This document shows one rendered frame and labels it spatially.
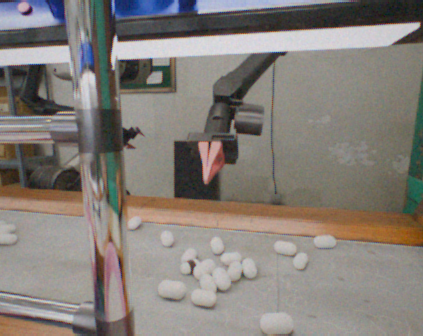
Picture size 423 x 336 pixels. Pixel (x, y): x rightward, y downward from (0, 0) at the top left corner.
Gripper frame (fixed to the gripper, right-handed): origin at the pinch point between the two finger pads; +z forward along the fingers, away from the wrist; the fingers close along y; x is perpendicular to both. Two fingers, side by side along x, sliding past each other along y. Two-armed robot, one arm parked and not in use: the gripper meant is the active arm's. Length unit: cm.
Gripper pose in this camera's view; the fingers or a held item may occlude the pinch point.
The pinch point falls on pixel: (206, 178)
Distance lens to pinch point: 49.9
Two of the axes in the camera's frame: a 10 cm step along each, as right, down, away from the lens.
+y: 9.8, 0.5, -2.0
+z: -1.7, 7.8, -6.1
